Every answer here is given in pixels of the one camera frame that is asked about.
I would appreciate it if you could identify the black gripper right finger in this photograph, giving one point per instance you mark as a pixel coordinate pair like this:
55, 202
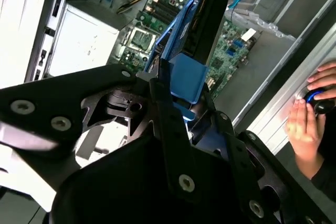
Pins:
244, 161

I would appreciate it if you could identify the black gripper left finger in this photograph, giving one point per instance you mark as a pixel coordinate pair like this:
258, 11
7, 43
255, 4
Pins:
52, 98

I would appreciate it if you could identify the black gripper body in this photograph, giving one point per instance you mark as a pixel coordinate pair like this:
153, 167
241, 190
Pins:
118, 192

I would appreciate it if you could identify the hard disk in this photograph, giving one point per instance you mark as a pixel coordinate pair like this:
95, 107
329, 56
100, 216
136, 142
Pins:
207, 24

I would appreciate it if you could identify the person's left hand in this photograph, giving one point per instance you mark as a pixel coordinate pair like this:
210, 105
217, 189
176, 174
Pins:
305, 134

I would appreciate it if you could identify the person's right hand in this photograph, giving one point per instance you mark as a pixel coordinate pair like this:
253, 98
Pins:
324, 77

